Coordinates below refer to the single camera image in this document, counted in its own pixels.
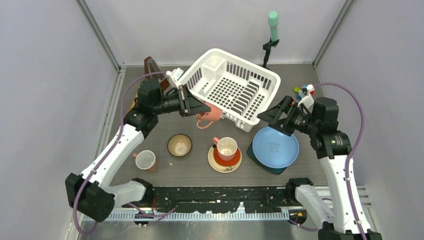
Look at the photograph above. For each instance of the pink mug with handle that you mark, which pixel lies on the pink mug with handle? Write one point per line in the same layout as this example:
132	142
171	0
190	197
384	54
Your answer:
211	116

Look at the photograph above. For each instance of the wooden rolling pin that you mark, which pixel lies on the wooden rolling pin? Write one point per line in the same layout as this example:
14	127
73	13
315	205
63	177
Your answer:
134	103

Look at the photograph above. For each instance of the dark green square plate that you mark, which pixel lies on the dark green square plate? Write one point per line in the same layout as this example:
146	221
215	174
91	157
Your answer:
250	153

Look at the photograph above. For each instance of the cream patterned plate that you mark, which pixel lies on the cream patterned plate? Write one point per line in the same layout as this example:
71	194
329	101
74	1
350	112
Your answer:
216	166

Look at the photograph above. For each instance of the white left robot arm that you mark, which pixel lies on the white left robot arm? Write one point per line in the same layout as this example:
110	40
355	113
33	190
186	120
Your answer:
91	192

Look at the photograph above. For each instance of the orange saucer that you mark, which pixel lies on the orange saucer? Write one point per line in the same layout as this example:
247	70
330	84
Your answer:
227	163

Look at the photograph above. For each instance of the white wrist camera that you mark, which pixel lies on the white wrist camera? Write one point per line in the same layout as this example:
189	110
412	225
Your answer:
307	103
174	76

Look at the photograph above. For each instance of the white mug pink handle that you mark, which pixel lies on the white mug pink handle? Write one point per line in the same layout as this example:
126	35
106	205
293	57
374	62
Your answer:
146	160

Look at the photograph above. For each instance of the green microphone on stand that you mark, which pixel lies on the green microphone on stand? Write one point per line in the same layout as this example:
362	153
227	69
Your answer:
273	22

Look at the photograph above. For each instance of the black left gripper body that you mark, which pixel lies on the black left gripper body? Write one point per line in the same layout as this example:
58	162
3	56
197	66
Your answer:
184	106

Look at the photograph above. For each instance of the white plastic dish rack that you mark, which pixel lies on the white plastic dish rack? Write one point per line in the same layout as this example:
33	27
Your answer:
240	88

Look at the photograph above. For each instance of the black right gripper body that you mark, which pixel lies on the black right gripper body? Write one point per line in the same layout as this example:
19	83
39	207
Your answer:
302	121

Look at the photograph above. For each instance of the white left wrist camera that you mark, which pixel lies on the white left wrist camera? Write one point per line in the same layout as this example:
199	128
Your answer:
174	76

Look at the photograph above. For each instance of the pink cup white inside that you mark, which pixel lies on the pink cup white inside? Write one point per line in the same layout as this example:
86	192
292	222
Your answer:
226	146

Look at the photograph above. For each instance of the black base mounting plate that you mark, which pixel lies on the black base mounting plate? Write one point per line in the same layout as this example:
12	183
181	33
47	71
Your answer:
218	199

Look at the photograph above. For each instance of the brown ceramic bowl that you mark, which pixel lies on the brown ceramic bowl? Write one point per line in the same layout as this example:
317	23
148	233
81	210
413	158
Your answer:
179	145

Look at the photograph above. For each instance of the brown wooden metronome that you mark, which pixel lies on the brown wooden metronome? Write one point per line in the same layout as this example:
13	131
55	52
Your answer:
151	66

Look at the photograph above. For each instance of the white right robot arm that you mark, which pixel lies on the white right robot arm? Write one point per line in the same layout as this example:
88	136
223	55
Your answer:
345	220

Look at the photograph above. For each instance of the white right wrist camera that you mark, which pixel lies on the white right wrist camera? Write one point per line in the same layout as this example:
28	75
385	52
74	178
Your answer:
307	103

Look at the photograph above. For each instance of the light blue plate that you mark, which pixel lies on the light blue plate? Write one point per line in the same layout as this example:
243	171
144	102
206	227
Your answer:
274	149

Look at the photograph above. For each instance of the colourful toy blocks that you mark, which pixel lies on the colourful toy blocks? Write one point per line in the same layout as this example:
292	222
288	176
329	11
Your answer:
304	91

